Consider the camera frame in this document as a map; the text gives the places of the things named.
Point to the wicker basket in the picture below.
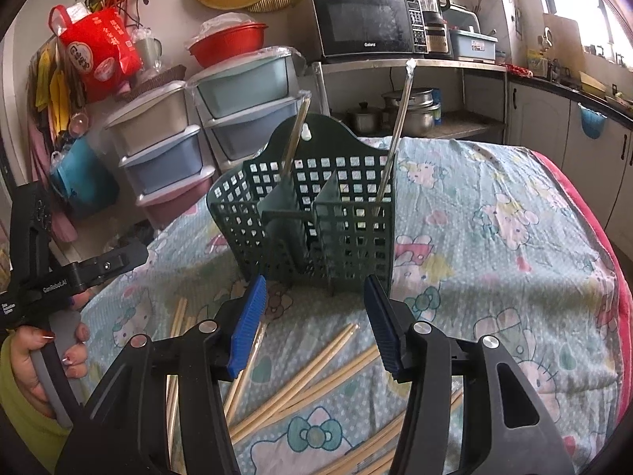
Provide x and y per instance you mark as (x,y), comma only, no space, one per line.
(158,79)

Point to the white kitchen cabinets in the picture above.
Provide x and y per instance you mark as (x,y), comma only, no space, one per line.
(544,114)

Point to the red shopping bag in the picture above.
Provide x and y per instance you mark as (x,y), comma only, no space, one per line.
(99,54)

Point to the blue canister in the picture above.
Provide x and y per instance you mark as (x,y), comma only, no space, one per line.
(437,106)

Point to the rectangular wooden board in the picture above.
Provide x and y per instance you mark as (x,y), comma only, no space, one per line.
(564,34)

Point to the black microwave oven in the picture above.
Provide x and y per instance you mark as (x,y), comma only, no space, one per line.
(366,24)

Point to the printed blanket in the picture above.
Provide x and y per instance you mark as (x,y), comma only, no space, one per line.
(470,267)

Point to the clear plastic bag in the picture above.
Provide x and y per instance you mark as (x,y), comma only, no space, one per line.
(225,22)

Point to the grey-green mug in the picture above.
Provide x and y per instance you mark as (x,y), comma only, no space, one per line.
(148,52)

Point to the red plastic basin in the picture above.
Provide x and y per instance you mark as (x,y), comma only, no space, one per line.
(227,47)

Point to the teal blue drawer unit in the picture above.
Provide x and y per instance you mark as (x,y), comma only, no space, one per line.
(242,89)

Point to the person's left hand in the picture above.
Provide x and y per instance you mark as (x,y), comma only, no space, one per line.
(22,366)

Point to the blue hanging pocket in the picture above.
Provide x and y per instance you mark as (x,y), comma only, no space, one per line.
(591,121)

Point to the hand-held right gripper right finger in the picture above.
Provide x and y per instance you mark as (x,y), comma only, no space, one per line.
(383,326)

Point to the small steel pot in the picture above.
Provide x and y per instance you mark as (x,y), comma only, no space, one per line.
(365,117)

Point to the white blue pink drawer unit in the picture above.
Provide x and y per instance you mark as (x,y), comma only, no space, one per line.
(158,158)

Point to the metal shelf rack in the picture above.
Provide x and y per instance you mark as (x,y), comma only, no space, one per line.
(356,64)

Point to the blue plastic bucket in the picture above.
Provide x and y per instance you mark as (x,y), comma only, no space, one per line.
(84,178)

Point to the person's left forearm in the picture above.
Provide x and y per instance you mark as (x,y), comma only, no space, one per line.
(20,425)

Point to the black blender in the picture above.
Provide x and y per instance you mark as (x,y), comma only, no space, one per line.
(430,0)

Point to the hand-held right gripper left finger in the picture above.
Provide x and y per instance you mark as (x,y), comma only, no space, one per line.
(247,326)

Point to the plastic-wrapped chopstick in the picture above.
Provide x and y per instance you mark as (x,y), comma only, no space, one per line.
(398,128)
(296,133)

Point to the yellow hanging cloths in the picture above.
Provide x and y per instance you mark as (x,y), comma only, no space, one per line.
(49,89)

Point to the grey-blue plastic box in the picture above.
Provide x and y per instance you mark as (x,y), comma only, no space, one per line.
(472,43)

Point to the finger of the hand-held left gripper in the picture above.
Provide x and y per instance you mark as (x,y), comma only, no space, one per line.
(118,257)

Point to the pile of wooden chopsticks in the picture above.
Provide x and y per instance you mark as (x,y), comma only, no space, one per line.
(296,386)

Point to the green plastic utensil basket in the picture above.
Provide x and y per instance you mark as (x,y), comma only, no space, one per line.
(346,237)

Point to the stacked steel pots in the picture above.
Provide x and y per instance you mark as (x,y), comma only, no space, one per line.
(420,118)

